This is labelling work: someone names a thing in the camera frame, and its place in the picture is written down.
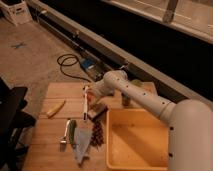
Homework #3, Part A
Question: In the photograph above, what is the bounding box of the yellow plastic bin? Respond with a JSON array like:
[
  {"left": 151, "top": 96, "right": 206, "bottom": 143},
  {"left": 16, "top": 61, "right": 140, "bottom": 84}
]
[{"left": 106, "top": 109, "right": 168, "bottom": 171}]

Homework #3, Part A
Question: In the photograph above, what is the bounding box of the black cable on floor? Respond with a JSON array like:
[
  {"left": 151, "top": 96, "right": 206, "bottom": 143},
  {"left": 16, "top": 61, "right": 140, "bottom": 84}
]
[{"left": 56, "top": 53, "right": 92, "bottom": 83}]

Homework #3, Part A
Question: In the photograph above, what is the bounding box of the dark metal cup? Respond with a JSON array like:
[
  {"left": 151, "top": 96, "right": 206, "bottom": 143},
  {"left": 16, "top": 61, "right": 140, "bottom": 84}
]
[{"left": 121, "top": 94, "right": 131, "bottom": 106}]

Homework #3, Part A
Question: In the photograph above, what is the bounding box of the green cucumber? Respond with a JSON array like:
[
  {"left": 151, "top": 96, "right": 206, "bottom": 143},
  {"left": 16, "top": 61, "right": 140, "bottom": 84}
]
[{"left": 69, "top": 120, "right": 77, "bottom": 145}]

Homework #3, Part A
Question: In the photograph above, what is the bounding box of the yellow banana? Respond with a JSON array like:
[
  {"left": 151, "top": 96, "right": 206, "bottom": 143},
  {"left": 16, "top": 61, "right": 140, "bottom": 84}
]
[{"left": 46, "top": 101, "right": 66, "bottom": 118}]

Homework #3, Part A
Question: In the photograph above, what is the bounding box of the grey folded cloth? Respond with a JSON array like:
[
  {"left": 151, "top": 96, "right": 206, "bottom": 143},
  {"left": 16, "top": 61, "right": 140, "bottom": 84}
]
[{"left": 73, "top": 128, "right": 92, "bottom": 164}]

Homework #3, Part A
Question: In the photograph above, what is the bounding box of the white handled utensil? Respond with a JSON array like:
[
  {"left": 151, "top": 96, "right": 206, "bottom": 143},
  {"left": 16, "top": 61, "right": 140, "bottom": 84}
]
[{"left": 83, "top": 85, "right": 89, "bottom": 121}]

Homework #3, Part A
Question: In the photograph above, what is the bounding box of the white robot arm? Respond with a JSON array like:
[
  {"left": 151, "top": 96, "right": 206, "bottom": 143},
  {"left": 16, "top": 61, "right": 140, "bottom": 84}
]
[{"left": 87, "top": 70, "right": 213, "bottom": 171}]

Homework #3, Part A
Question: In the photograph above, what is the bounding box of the dark block brush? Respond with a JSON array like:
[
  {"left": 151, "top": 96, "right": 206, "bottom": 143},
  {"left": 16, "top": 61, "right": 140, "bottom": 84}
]
[{"left": 88, "top": 103, "right": 108, "bottom": 120}]

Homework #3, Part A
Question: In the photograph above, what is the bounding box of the green plastic cup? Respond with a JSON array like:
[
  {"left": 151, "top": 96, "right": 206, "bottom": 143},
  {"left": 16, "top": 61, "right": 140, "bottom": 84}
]
[{"left": 131, "top": 79, "right": 143, "bottom": 87}]

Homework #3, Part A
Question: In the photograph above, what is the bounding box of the silver metal spatula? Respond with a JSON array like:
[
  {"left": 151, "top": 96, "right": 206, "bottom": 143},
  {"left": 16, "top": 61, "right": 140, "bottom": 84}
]
[{"left": 60, "top": 119, "right": 70, "bottom": 145}]

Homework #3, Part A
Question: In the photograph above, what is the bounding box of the white cardboard box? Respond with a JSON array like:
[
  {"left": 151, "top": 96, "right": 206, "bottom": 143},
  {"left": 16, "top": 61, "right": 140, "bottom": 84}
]
[{"left": 0, "top": 0, "right": 32, "bottom": 26}]

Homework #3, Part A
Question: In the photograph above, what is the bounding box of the black chair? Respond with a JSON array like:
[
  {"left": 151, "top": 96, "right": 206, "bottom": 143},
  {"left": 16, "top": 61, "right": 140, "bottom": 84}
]
[{"left": 0, "top": 77, "right": 36, "bottom": 171}]

